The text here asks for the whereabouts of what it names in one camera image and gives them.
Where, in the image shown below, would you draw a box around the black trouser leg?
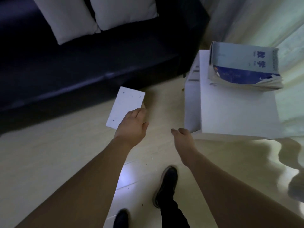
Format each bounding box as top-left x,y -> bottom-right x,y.
160,199 -> 191,228

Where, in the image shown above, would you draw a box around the black shoe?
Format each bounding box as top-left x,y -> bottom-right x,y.
113,209 -> 130,228
153,166 -> 178,209

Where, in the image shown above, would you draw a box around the person's left forearm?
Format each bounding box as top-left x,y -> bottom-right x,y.
14,137 -> 134,228

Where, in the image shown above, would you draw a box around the worn white book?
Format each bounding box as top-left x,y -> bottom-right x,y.
208,65 -> 284,92

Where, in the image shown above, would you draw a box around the white pillow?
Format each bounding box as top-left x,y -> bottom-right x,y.
89,0 -> 159,31
32,0 -> 101,45

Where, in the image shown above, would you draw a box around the dark sofa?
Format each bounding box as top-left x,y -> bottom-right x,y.
0,0 -> 211,136

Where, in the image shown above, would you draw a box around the small white board panel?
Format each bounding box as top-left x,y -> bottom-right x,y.
106,86 -> 146,130

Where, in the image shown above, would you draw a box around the person's right forearm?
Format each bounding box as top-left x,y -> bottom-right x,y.
182,151 -> 304,228

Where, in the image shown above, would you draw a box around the blue and white book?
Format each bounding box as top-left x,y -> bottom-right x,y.
209,41 -> 282,85

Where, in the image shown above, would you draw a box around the white side table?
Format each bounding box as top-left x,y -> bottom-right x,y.
184,50 -> 283,140

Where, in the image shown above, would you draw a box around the person's left hand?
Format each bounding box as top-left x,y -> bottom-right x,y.
115,108 -> 149,147

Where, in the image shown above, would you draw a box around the person's right hand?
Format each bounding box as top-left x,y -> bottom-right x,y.
171,128 -> 199,167

